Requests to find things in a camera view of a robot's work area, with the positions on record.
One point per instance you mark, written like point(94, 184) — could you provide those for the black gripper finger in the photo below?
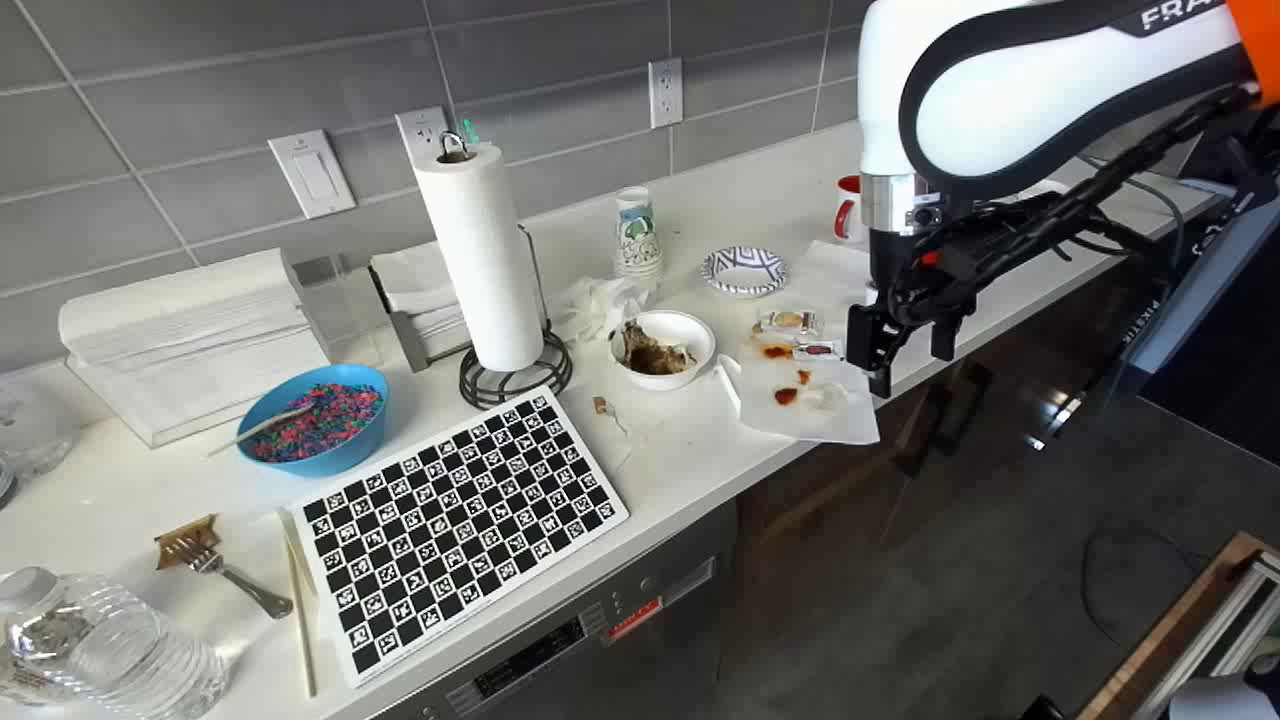
point(947, 326)
point(864, 346)

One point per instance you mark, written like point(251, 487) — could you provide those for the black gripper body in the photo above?
point(917, 280)

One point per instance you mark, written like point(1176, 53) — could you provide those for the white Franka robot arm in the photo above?
point(995, 130)

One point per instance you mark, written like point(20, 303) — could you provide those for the red white mug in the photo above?
point(846, 207)

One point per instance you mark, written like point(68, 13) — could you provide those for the clear plastic container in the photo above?
point(90, 639)

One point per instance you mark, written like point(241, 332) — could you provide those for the blue patterned small dish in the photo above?
point(747, 269)

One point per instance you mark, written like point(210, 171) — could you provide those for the white bowl with brown food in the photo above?
point(660, 348)

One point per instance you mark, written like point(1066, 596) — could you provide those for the white plastic bottle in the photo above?
point(638, 250)

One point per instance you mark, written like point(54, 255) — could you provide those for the crumpled clear plastic wrap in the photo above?
point(589, 309)

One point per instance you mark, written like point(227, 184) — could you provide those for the stainless dishwasher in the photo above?
point(641, 644)

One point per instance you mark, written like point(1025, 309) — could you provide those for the white paper towel roll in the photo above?
point(468, 207)

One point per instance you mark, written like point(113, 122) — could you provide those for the metal napkin dispenser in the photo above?
point(421, 305)

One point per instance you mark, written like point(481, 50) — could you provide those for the black white checkerboard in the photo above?
point(448, 531)

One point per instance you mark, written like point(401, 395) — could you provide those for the blue bowl with sprinkles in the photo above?
point(316, 420)

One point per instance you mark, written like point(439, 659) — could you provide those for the wooden chopsticks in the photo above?
point(301, 610)

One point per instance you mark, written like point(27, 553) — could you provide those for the metal fork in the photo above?
point(197, 551)

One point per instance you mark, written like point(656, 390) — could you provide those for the white wall outlet right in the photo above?
point(665, 95)

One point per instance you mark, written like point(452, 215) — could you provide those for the white wall outlet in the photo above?
point(665, 95)
point(421, 135)

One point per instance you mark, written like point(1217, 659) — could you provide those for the black wire towel holder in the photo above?
point(512, 374)

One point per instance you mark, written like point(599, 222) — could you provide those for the wooden frame on floor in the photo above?
point(1215, 652)

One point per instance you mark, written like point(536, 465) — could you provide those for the white light switch plate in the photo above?
point(313, 173)

